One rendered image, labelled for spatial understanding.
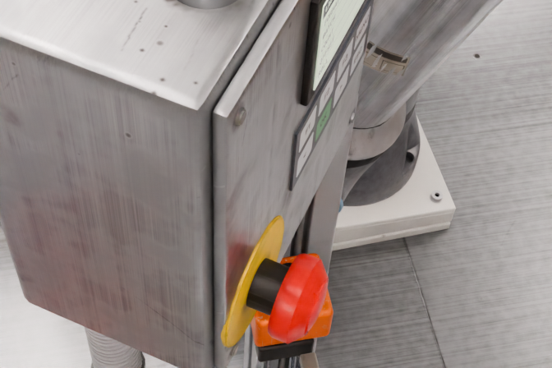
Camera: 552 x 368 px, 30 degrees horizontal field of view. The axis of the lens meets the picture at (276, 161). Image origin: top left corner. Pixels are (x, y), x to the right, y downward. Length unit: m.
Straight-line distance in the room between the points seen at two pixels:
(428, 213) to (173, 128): 0.73
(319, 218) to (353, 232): 0.40
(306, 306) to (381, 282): 0.60
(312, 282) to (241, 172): 0.09
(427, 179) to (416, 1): 0.43
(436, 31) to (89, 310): 0.31
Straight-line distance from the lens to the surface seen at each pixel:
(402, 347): 0.99
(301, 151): 0.43
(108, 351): 0.64
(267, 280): 0.43
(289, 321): 0.42
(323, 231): 0.63
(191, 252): 0.37
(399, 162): 1.00
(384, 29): 0.67
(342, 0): 0.39
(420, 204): 1.03
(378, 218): 1.01
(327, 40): 0.39
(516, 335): 1.02
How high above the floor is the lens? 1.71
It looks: 54 degrees down
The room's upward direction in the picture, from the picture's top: 4 degrees clockwise
